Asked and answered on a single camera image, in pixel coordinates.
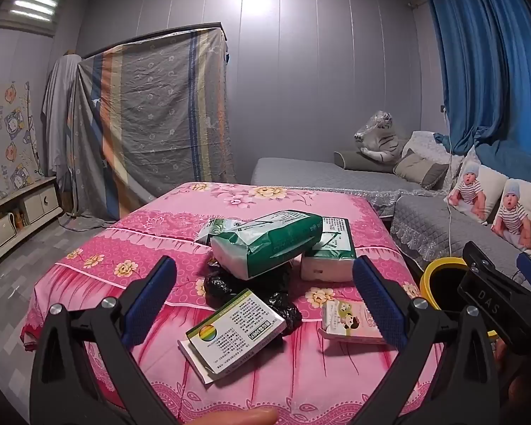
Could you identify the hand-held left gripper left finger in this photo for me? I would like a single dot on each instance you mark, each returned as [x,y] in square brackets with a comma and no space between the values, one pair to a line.
[150,303]

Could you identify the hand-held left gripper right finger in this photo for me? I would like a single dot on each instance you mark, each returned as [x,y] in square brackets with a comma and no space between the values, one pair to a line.
[380,305]

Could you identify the yellow rimmed trash bin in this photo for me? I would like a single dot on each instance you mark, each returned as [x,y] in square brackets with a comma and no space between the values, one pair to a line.
[444,283]

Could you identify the pink cartoon print box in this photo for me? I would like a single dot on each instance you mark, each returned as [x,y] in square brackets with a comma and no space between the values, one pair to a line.
[343,323]

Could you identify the green white tissue pack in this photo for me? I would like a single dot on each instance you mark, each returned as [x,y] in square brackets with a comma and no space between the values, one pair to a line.
[332,256]

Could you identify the black plastic bag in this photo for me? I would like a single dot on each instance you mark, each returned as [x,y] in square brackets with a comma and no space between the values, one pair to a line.
[223,287]
[285,305]

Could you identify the rainbow print medicine box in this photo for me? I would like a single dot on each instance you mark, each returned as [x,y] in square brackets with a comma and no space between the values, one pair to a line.
[234,332]

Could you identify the green white wrapper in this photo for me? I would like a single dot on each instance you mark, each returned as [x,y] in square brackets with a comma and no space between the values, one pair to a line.
[212,230]

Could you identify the large green tissue pack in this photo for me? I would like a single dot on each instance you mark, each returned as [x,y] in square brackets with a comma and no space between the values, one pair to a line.
[265,243]

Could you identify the person's right hand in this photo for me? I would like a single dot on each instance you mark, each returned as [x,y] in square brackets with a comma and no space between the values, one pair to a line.
[526,385]

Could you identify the person's left hand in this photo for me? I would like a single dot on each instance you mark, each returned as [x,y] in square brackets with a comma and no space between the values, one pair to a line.
[243,418]

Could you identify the baby print cushion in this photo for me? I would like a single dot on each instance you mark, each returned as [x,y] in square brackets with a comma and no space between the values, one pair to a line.
[520,217]
[473,190]

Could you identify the grey quilted sofa section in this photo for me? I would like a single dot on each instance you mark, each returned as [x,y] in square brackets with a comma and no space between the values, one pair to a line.
[433,225]

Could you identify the pink floral blanket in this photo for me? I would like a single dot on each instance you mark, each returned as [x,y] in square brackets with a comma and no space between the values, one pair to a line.
[115,248]

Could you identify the beige grey cushion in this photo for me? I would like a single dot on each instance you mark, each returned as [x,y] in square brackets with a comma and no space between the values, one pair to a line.
[420,170]

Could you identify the light quilted cushion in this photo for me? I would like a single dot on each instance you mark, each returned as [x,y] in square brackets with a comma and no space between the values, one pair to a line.
[429,144]

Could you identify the grey sofa chaise section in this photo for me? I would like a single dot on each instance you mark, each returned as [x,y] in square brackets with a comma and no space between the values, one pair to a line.
[314,177]

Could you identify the grey bolster pillow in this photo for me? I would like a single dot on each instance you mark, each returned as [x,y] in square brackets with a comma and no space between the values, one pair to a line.
[352,161]

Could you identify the white low cabinet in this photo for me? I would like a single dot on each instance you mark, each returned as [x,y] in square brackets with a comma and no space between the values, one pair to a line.
[31,210]

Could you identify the plush tiger in plastic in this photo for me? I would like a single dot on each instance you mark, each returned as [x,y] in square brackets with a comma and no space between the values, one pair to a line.
[380,141]

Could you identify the striped grey bed sheet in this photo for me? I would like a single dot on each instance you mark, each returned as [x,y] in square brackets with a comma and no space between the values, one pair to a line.
[155,119]

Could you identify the blue curtain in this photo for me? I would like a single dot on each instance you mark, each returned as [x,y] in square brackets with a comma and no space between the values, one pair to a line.
[491,62]

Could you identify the plain grey cloth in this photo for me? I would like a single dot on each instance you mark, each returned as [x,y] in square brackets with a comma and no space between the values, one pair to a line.
[59,106]

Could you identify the cartoon wall poster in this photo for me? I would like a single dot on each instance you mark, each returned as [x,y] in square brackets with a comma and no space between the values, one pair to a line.
[6,141]

